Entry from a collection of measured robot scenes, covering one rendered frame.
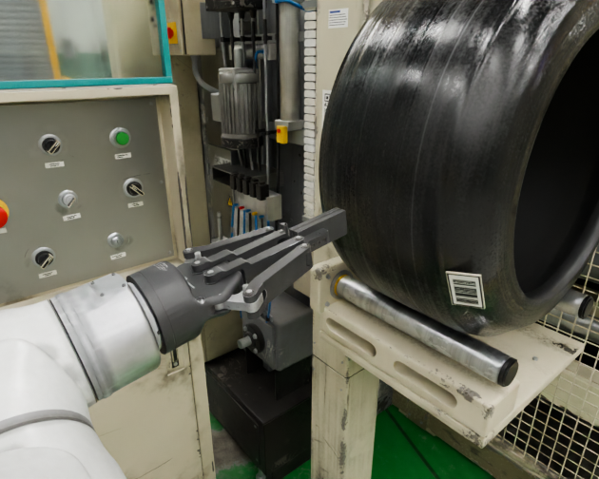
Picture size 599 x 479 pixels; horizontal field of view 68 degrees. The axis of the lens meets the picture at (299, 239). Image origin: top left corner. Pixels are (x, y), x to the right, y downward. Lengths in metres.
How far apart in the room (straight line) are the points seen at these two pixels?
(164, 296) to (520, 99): 0.40
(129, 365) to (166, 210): 0.65
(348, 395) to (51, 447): 0.89
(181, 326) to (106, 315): 0.06
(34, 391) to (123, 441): 0.83
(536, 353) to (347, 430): 0.50
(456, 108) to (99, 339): 0.40
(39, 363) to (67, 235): 0.61
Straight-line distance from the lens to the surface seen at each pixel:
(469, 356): 0.72
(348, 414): 1.17
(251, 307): 0.38
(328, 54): 0.90
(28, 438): 0.31
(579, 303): 0.93
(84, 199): 0.92
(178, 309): 0.37
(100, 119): 0.91
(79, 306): 0.37
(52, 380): 0.34
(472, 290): 0.57
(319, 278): 0.83
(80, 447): 0.31
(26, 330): 0.36
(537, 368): 0.92
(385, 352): 0.79
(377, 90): 0.58
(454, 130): 0.51
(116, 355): 0.36
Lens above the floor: 1.32
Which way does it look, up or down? 22 degrees down
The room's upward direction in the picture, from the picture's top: straight up
